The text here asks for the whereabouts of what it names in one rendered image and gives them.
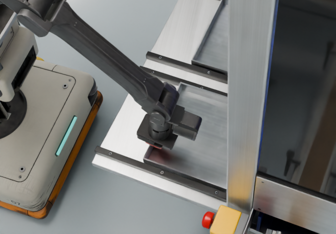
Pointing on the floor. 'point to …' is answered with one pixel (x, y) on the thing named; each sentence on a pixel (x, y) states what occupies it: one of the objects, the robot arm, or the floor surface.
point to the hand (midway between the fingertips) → (156, 144)
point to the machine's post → (248, 84)
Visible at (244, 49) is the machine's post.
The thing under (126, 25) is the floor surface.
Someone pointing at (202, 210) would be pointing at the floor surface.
